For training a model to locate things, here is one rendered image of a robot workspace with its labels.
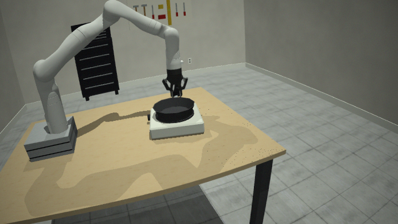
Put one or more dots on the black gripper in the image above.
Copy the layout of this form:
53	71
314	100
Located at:
175	80

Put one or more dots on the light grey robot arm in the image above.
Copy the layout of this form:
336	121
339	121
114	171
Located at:
44	71

